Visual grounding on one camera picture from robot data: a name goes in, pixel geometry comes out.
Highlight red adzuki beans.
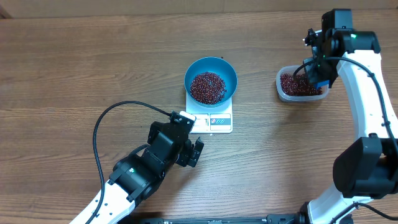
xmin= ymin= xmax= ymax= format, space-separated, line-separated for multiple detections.
xmin=190 ymin=72 xmax=323 ymax=105

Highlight blue plastic measuring scoop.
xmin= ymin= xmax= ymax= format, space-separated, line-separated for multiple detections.
xmin=314 ymin=80 xmax=329 ymax=89

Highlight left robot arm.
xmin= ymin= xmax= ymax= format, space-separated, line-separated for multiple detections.
xmin=72 ymin=118 xmax=204 ymax=224

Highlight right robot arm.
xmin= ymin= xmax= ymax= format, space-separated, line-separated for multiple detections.
xmin=296 ymin=9 xmax=397 ymax=223

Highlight white digital kitchen scale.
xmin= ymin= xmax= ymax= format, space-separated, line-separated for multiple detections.
xmin=185 ymin=95 xmax=233 ymax=134

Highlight teal blue bowl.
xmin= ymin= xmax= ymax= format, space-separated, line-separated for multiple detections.
xmin=184 ymin=57 xmax=238 ymax=108

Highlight clear plastic bean container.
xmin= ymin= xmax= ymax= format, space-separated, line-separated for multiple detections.
xmin=276 ymin=65 xmax=329 ymax=103

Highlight right black cable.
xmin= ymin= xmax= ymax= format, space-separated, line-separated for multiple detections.
xmin=292 ymin=56 xmax=398 ymax=150

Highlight black cable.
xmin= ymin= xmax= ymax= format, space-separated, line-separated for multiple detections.
xmin=85 ymin=100 xmax=174 ymax=224
xmin=292 ymin=56 xmax=398 ymax=150

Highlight left black cable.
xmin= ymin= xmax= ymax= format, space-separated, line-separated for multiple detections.
xmin=85 ymin=100 xmax=174 ymax=224

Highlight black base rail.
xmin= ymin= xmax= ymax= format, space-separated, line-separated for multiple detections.
xmin=119 ymin=202 xmax=398 ymax=224

